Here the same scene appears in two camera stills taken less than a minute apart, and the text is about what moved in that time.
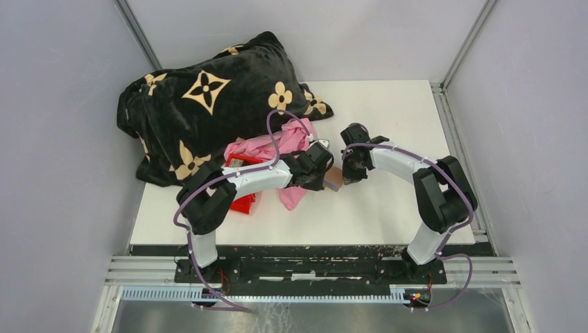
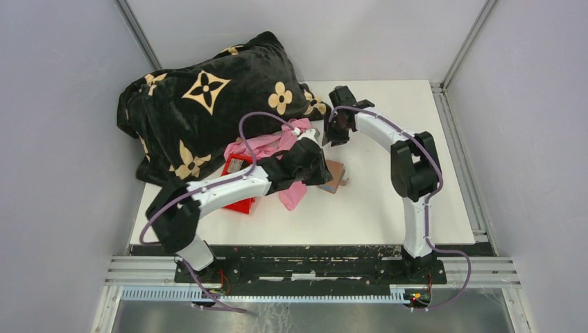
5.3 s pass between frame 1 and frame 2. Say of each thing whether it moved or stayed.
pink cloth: stayed
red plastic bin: stayed
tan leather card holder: stayed
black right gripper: moved
